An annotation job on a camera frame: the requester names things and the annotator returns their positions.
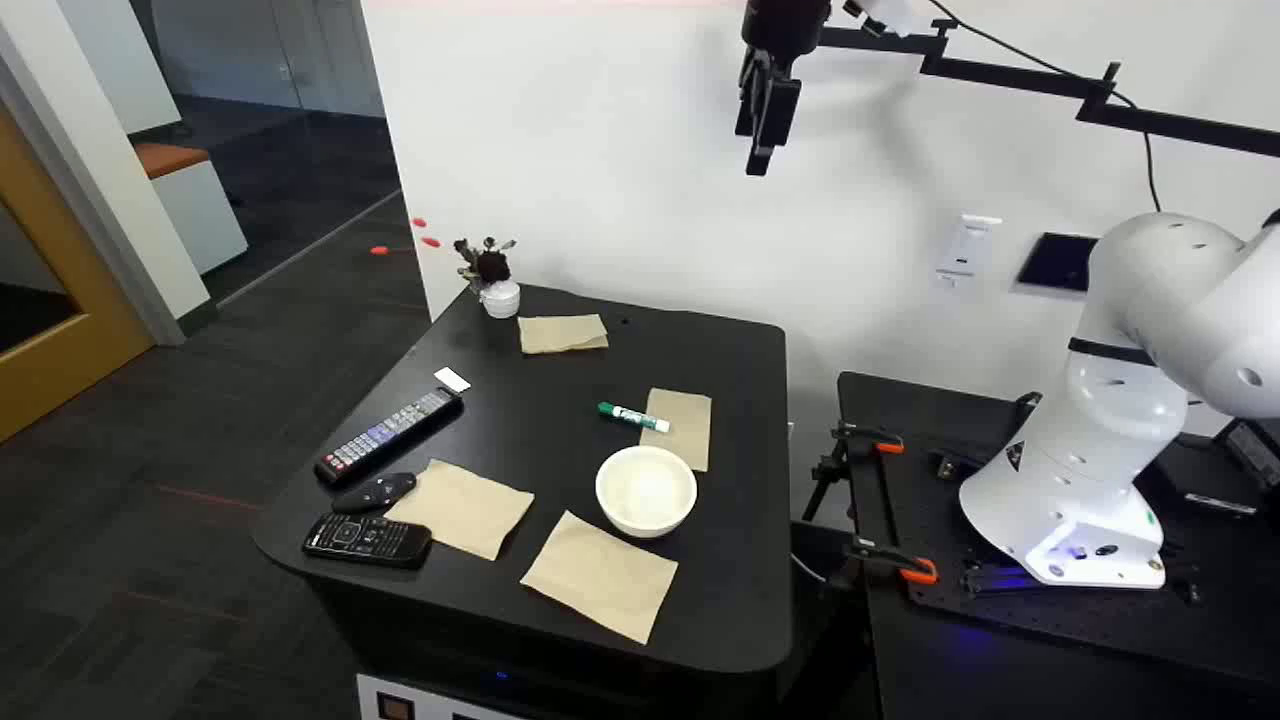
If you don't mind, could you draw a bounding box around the small black remote control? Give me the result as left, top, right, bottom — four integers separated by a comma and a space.
332, 466, 419, 521

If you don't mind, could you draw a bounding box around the brown paper napkin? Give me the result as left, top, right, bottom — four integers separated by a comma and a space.
635, 383, 718, 475
379, 456, 541, 564
511, 306, 618, 361
515, 507, 683, 646

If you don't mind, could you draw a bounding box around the white bench with orange top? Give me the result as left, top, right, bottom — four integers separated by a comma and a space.
127, 136, 258, 280

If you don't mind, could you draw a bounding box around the black wall plate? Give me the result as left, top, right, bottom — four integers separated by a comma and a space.
1013, 227, 1100, 296

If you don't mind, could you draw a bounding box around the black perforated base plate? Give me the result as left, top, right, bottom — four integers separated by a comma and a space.
835, 369, 1280, 674

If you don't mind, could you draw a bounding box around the orange black clamp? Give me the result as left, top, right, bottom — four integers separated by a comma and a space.
827, 418, 913, 464
848, 536, 944, 597

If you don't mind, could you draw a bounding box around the white wall outlet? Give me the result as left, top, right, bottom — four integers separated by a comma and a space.
934, 209, 1009, 290

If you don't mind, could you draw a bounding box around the dark red flower bunch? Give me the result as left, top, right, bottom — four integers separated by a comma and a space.
447, 233, 523, 287

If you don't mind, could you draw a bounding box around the white bowl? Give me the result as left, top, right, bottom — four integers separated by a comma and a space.
594, 442, 699, 543

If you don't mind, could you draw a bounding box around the thin black wall cable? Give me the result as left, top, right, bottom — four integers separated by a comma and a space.
924, 0, 1170, 216

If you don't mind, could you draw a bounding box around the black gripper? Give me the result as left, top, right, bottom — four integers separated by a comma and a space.
733, 0, 840, 179

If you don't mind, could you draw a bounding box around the wide black remote control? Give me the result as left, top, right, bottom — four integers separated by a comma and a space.
302, 513, 436, 575

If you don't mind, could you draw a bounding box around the long black remote control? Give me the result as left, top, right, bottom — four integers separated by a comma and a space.
313, 383, 467, 490

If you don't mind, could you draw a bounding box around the yellow wooden door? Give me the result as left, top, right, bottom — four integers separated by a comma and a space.
0, 99, 159, 448

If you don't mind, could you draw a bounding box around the green white marker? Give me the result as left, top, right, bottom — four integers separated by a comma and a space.
594, 396, 675, 434

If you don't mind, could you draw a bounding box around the small white vase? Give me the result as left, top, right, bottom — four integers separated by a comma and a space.
475, 273, 529, 322

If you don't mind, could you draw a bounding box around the black rounded table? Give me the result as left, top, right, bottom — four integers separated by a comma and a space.
249, 285, 801, 720

